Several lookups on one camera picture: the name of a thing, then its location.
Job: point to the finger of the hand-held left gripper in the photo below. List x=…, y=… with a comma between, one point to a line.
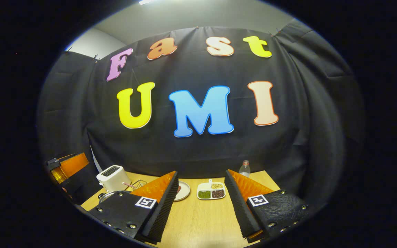
x=72, y=165

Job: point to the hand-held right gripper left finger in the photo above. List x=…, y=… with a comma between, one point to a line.
x=164, y=210

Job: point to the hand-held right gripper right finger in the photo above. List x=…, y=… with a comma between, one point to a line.
x=241, y=213

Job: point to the round white plate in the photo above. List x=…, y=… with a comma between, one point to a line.
x=184, y=191

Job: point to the white toaster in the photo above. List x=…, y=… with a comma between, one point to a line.
x=114, y=181

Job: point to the white divided dish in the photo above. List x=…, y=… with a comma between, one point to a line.
x=211, y=193

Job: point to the red checked straw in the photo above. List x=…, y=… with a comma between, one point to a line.
x=129, y=185

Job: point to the clear water bottle red label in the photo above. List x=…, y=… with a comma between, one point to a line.
x=244, y=169

